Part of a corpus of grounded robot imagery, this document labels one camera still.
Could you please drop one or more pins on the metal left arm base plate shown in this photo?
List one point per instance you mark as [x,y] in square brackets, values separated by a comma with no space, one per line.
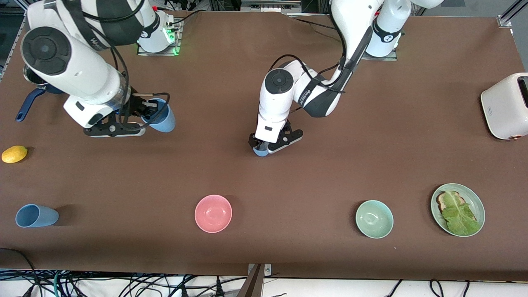
[390,58]

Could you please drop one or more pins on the pink bowl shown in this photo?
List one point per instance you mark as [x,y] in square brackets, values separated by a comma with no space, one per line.
[213,213]

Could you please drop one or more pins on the aluminium frame beam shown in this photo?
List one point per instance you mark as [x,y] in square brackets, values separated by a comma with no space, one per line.
[516,8]

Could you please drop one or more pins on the glass lid with blue knob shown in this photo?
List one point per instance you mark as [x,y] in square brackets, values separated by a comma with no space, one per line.
[31,79]

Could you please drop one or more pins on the yellow lemon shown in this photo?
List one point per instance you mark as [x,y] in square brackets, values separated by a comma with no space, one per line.
[14,154]

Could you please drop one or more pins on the blue cup holding tissue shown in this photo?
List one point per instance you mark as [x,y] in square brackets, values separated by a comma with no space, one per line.
[260,154]

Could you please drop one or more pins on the mint green bowl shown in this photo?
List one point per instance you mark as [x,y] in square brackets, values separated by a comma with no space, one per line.
[374,218]

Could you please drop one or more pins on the green plate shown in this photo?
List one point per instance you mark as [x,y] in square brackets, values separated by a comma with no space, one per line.
[478,206]

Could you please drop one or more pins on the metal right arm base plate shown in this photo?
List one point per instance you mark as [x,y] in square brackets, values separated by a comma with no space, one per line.
[142,53]

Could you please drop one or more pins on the grey power strip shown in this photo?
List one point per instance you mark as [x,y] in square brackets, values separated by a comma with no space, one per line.
[270,6]

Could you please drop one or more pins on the dark blue saucepan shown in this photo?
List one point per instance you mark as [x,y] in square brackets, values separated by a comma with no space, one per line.
[31,103]

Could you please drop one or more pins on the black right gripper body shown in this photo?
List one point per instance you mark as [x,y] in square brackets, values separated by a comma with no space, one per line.
[136,103]

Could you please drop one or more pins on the black power plug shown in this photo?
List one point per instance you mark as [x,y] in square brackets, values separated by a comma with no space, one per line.
[219,288]

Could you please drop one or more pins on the small metal edge bracket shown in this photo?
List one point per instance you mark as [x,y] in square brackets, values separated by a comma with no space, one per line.
[268,270]

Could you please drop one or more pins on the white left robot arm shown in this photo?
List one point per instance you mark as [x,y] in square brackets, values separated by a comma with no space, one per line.
[274,111]

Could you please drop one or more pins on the aluminium corner bracket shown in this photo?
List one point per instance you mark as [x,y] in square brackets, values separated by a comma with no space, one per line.
[504,21]

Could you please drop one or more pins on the dark metal post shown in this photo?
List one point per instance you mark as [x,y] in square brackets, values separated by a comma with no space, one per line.
[251,286]

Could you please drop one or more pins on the green lettuce leaf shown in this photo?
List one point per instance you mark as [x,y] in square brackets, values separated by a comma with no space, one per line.
[458,214]

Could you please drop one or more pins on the toasted bread slice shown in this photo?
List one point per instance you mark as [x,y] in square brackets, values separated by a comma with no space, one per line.
[441,202]

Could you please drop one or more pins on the white toaster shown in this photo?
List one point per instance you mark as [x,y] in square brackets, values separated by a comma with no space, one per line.
[503,107]

